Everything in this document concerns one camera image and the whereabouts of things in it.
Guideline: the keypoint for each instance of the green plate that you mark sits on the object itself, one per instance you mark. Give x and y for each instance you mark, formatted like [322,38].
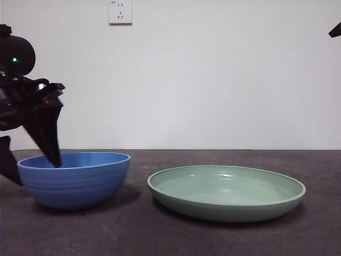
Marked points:
[226,208]

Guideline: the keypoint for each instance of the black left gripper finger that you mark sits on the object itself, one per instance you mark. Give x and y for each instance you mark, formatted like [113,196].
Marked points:
[45,133]
[8,160]

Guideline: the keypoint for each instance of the white wall power outlet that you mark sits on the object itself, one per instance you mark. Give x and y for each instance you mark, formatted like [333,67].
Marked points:
[120,13]

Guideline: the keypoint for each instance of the blue bowl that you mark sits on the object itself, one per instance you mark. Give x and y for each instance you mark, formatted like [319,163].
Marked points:
[74,186]

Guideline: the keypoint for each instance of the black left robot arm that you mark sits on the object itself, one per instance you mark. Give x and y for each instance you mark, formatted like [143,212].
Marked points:
[18,48]

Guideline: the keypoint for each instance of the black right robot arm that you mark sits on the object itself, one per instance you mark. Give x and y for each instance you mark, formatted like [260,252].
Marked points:
[336,30]

